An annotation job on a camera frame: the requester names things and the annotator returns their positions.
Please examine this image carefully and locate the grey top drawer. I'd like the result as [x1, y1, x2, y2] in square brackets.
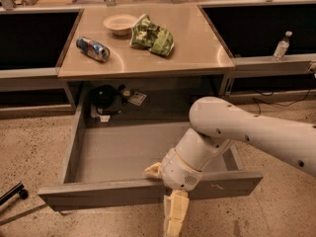
[37, 86, 265, 212]

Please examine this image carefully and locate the black device in drawer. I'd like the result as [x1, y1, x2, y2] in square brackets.
[88, 85, 131, 122]

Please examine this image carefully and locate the white paper bowl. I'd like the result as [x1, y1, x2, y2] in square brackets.
[104, 14, 137, 36]

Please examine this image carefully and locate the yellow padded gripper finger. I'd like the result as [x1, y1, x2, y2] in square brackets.
[164, 190, 190, 237]
[143, 162, 162, 179]

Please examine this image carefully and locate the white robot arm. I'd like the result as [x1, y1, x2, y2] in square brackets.
[143, 97, 316, 237]

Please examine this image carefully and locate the metal hooked rod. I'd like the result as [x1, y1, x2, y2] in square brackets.
[0, 204, 48, 226]

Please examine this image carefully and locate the black caster leg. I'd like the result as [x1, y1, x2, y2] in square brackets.
[0, 183, 29, 205]

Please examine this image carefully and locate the white paper tag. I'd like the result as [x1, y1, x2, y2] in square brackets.
[128, 92, 146, 106]

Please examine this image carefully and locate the blue soda can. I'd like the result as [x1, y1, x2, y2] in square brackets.
[76, 37, 111, 62]

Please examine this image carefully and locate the clear water bottle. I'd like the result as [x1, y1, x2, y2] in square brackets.
[273, 31, 292, 60]

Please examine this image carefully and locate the green chip bag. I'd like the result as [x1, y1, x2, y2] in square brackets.
[129, 14, 174, 57]

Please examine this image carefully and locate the grey drawer cabinet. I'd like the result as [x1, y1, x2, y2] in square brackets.
[55, 2, 236, 117]

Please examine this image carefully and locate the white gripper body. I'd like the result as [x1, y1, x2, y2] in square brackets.
[160, 148, 202, 192]

